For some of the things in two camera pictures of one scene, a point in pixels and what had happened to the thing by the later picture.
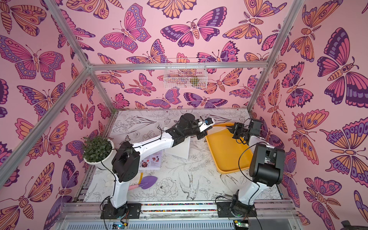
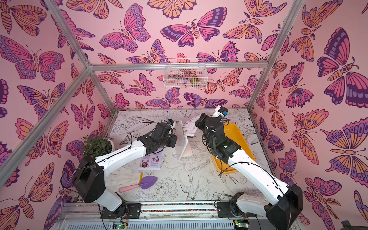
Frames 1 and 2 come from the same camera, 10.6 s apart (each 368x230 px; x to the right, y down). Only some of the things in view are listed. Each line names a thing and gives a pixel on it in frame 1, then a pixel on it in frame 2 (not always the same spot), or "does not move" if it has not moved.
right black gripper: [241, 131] to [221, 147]
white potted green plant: [97, 151] does not move
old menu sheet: [152, 162] does not move
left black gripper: [201, 135] to [174, 139]
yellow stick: [141, 175] does not move
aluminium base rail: [280, 210] does not move
